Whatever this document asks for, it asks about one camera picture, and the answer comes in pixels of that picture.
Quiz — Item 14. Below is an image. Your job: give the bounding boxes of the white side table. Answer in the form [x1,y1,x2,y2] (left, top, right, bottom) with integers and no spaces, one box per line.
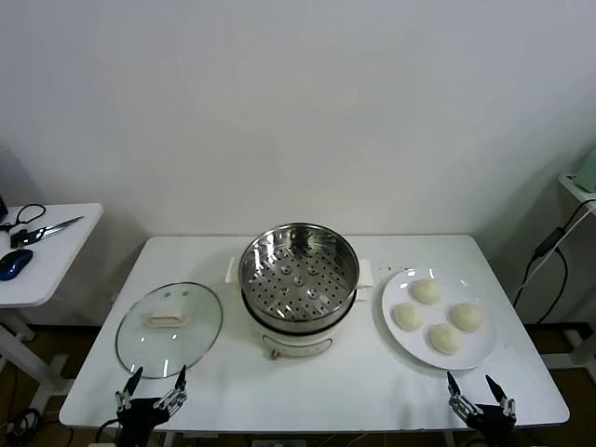
[0,202,104,411]

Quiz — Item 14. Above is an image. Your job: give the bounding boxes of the white steamed baozi bun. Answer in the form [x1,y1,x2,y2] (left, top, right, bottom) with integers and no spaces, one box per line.
[410,278,442,306]
[449,302,483,334]
[427,322,464,357]
[392,302,425,332]

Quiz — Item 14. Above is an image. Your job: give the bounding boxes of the pale green appliance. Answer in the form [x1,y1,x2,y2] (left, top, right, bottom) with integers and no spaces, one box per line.
[575,147,596,193]

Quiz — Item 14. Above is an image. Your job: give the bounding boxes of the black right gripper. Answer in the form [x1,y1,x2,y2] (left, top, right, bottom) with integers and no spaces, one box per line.
[446,371,518,447]

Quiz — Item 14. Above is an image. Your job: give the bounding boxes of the perforated steel steamer basket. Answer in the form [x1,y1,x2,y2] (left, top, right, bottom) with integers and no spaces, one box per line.
[238,222,360,335]

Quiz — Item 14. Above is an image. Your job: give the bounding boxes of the black power cable with adapter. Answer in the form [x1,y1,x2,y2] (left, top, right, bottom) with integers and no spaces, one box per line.
[511,198,596,325]

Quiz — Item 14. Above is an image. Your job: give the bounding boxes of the round white plate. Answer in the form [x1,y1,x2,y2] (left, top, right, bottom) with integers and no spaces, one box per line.
[380,266,497,372]

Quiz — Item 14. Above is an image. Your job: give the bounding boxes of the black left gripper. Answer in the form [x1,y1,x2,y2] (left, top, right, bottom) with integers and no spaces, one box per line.
[115,364,188,447]

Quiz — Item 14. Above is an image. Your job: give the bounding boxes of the blue computer mouse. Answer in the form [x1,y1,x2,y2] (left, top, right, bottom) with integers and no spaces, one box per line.
[0,249,34,282]

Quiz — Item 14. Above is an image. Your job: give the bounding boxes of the round glass pot lid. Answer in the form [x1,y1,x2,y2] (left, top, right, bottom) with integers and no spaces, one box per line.
[115,281,224,379]

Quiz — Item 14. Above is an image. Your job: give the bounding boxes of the black floor cable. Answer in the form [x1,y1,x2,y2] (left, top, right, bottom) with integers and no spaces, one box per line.
[0,407,46,447]

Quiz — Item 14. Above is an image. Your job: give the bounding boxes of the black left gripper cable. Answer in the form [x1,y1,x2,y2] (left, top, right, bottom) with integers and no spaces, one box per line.
[95,416,123,447]

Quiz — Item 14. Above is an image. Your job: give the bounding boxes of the black handled scissors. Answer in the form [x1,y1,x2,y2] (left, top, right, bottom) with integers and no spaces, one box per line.
[0,203,86,248]

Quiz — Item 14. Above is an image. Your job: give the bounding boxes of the white electric cooking pot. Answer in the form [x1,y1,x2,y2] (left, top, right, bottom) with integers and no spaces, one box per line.
[224,256,375,362]

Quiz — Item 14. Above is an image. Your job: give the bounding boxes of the white shelf table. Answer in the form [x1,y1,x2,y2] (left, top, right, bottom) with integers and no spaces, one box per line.
[535,170,596,372]

